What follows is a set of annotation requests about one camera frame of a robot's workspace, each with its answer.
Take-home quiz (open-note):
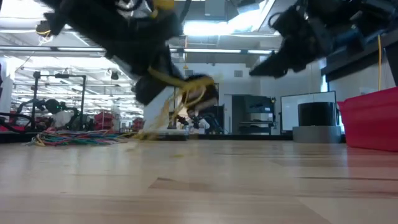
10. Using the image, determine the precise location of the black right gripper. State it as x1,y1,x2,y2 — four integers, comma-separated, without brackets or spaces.
248,0,368,78

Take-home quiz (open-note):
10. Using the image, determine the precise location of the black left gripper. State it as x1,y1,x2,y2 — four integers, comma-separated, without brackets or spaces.
40,0,187,105

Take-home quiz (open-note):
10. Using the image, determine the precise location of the yellow cord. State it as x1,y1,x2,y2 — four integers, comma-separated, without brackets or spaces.
133,67,216,141

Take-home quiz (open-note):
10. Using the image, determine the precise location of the black plastic cable spool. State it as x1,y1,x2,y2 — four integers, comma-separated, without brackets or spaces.
182,73,219,114

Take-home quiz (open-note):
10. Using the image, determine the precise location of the black equipment rack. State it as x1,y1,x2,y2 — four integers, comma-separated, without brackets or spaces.
231,95,277,135

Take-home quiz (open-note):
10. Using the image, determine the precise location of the white board panel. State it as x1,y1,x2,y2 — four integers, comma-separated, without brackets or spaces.
280,91,338,132

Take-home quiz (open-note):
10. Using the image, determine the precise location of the clear plastic bit case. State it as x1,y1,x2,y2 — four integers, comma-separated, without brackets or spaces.
155,128,190,141

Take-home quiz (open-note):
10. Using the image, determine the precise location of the red storage rack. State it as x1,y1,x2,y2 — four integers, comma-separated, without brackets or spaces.
94,111,115,131

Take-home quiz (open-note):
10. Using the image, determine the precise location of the grey tape roll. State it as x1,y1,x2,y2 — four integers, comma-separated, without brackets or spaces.
292,125,342,144

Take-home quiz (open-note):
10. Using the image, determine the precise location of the person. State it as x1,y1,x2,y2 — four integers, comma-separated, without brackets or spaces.
51,110,75,130

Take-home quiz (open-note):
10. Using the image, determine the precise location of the red plastic bin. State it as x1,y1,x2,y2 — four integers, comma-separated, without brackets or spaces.
337,86,398,152

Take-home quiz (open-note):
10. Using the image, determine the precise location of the ceiling-hung black device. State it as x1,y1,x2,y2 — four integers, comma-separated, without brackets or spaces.
35,20,53,37

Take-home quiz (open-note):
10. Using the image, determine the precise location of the black robot workstation frame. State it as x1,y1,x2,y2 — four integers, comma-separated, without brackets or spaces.
167,82,225,134
30,70,87,131

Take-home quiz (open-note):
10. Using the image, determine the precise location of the yellow left arm cable tag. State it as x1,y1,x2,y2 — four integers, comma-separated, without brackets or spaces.
150,0,175,18

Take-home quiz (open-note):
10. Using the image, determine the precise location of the black aluminium table frame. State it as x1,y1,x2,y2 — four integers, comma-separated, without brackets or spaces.
0,130,346,144

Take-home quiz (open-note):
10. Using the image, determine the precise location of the bundle of coloured wires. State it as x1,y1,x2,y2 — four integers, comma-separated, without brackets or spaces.
24,128,130,147

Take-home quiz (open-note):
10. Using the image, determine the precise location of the yellow hanging cable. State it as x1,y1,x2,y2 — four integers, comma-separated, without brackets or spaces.
377,34,382,91

